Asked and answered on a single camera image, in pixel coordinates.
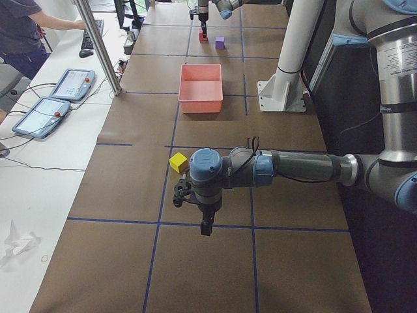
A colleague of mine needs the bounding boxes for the red block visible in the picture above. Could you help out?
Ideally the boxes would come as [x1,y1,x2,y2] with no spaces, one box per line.
[199,28,208,42]

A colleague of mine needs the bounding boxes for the pink bin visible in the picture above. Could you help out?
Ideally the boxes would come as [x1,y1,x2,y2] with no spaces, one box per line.
[178,64,223,113]

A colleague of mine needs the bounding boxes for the yellow block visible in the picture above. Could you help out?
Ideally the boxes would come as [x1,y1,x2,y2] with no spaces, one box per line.
[169,152,188,173]

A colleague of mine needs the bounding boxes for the black computer mouse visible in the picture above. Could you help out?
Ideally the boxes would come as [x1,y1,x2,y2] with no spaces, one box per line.
[79,50,94,59]

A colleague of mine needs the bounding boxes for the lower teach pendant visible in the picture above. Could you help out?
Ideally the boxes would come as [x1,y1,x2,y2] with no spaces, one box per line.
[12,97,70,138]

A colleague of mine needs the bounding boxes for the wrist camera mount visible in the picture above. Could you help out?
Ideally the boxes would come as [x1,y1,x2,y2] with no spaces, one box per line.
[173,172,197,208]
[189,8,199,20]

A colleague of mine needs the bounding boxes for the person in purple shirt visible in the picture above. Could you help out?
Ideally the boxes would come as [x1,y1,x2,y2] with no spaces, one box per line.
[1,1,86,80]

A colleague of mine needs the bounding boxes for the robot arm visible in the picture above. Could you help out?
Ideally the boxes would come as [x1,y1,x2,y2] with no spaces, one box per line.
[173,1,416,235]
[190,0,248,38]

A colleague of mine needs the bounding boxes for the crumpled white paper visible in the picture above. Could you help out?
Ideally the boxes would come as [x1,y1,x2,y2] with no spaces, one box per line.
[1,220,42,267]

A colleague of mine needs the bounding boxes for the purple block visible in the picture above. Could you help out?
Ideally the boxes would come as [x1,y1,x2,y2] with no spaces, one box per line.
[215,36,225,50]

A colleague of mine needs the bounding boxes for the teach pendant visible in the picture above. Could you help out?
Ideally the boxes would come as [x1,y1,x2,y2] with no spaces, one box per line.
[50,68,96,102]
[12,97,70,138]

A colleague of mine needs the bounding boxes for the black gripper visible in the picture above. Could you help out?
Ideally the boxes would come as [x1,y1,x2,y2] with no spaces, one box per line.
[195,195,222,236]
[198,5,209,38]

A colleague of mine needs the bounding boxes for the upper teach pendant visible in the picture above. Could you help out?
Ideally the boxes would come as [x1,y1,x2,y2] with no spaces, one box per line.
[50,68,96,102]

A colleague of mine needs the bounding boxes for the aluminium frame post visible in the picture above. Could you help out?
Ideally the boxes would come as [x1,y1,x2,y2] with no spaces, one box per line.
[74,0,122,97]

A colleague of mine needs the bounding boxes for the black keyboard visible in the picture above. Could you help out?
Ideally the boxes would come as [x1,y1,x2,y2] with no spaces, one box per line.
[81,19,106,49]

